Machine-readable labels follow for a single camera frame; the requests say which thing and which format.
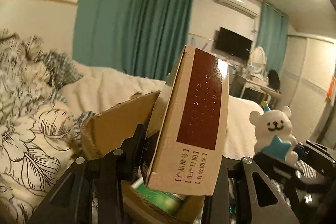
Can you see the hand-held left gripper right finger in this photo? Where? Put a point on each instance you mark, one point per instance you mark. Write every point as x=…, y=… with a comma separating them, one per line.
x=252, y=187

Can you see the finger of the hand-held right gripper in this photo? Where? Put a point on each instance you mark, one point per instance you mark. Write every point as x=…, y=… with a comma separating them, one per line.
x=278, y=166
x=317, y=148

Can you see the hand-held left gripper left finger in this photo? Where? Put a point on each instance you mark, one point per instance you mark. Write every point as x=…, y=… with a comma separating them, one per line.
x=105, y=174

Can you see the white bear toy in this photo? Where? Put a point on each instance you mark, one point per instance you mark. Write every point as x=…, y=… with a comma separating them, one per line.
x=273, y=129

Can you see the taped cardboard box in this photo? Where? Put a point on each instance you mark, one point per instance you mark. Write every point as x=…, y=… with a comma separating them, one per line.
x=113, y=124

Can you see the green medicine box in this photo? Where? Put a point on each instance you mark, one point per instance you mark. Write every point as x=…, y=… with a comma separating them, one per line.
x=162, y=200

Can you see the tan medicine box red panel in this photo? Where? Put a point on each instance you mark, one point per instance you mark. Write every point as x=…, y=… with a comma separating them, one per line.
x=168, y=134

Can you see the orange hanging item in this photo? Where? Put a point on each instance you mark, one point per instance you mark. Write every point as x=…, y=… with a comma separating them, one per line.
x=330, y=87

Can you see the white louvred wardrobe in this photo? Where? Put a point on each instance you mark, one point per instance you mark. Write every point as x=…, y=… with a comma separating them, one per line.
x=309, y=82

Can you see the floral duvet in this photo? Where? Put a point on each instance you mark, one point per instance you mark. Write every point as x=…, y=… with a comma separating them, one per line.
x=31, y=148

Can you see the black bag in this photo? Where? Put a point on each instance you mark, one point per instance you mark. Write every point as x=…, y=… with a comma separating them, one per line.
x=274, y=79

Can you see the white blanket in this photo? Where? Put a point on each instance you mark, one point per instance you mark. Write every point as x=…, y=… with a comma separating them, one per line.
x=105, y=92

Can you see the white dressing table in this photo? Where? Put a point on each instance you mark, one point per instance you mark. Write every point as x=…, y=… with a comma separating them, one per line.
x=252, y=82

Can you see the oval white mirror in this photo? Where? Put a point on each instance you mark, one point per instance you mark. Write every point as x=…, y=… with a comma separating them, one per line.
x=258, y=57

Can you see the narrow green curtain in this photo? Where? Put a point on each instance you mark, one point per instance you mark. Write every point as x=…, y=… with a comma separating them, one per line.
x=273, y=37

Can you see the wide green curtain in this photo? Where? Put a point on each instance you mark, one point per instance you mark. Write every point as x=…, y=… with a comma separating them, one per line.
x=131, y=16

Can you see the white air conditioner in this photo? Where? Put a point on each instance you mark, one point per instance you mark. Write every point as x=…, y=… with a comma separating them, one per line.
x=233, y=1

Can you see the black wall television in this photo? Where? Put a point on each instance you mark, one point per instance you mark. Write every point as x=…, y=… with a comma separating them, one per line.
x=233, y=43

